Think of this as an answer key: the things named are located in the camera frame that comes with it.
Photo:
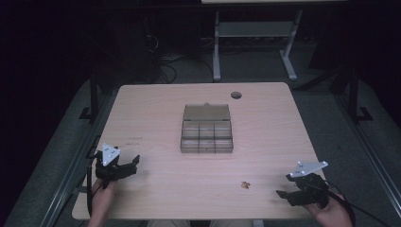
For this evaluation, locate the white metal desk frame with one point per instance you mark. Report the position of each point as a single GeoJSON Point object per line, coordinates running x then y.
{"type": "Point", "coordinates": [255, 30]}

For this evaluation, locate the person's left hand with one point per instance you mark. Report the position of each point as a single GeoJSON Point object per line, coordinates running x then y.
{"type": "Point", "coordinates": [104, 194]}

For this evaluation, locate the small brown dried piece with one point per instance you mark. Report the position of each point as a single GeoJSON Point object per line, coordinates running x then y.
{"type": "Point", "coordinates": [245, 185]}

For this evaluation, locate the black metal stand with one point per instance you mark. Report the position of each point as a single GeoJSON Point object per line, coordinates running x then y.
{"type": "Point", "coordinates": [354, 94]}
{"type": "Point", "coordinates": [93, 94]}

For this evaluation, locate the aluminium floor rail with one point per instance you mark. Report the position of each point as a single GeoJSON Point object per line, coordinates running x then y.
{"type": "Point", "coordinates": [369, 157]}
{"type": "Point", "coordinates": [71, 183]}

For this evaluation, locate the clear plastic compartment box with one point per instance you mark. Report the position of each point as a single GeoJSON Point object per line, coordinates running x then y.
{"type": "Point", "coordinates": [206, 129]}

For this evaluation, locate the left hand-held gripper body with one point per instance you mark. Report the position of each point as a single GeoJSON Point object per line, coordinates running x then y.
{"type": "Point", "coordinates": [108, 168]}

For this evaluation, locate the person's right hand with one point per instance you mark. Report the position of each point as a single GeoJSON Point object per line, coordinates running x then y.
{"type": "Point", "coordinates": [329, 214]}

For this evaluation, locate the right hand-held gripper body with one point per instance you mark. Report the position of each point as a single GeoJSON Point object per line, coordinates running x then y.
{"type": "Point", "coordinates": [312, 189]}

